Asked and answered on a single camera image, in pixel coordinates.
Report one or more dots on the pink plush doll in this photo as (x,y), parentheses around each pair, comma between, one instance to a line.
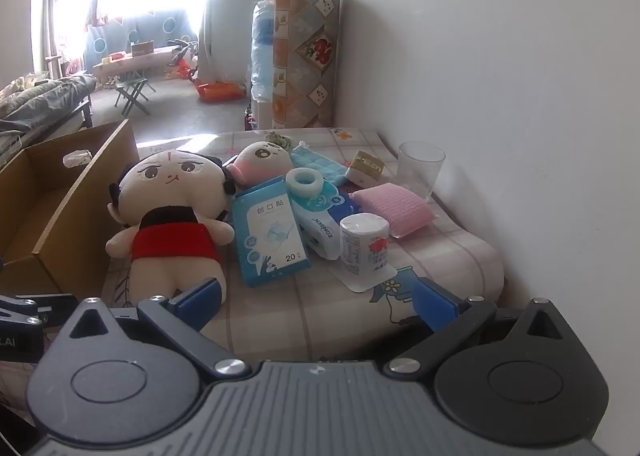
(260,156)

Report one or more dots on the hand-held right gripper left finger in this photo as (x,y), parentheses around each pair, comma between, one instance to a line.
(200,303)

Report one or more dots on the small cardboard box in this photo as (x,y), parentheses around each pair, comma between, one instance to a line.
(142,48)

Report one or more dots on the folding stool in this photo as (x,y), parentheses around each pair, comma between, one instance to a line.
(134,94)

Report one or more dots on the grey blanket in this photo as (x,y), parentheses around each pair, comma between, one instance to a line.
(40,96)

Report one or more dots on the large cardboard box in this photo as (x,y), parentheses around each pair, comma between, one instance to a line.
(75,216)

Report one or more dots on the white water dispenser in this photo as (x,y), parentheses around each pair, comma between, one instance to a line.
(261,111)

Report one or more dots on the blue bandage box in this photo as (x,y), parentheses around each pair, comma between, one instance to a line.
(265,231)

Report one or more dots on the blue circle-print cloth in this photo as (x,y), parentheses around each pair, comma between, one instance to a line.
(115,34)

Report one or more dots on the white yogurt cup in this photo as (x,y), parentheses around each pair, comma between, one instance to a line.
(362,246)

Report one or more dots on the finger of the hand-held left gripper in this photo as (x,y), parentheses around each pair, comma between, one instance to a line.
(20,313)

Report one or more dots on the pink scrub sponge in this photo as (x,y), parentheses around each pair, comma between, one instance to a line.
(395,208)

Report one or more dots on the blue quilted cloth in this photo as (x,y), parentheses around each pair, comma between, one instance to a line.
(322,164)

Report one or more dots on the large blue water bottle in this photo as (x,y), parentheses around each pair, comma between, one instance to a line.
(262,46)

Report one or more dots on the orange bag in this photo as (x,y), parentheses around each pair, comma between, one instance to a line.
(220,91)

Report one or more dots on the white blue wet wipes pack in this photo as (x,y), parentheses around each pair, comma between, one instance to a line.
(320,218)

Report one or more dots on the folding table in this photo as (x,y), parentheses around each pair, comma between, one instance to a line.
(130,64)

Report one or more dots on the metal frame bed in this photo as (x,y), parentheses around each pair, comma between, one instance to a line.
(45,101)

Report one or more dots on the rolled patterned mat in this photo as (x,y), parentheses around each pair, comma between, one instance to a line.
(307,56)

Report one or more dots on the clear plastic cup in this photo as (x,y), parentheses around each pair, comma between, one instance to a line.
(420,171)

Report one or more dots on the green floral scrunchie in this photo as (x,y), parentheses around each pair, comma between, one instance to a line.
(280,139)

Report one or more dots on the small white gold-label box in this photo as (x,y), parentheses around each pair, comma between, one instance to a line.
(365,171)

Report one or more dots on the big-headed doll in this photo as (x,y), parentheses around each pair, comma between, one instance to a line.
(170,176)

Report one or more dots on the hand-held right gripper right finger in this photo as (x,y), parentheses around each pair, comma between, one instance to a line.
(435,306)

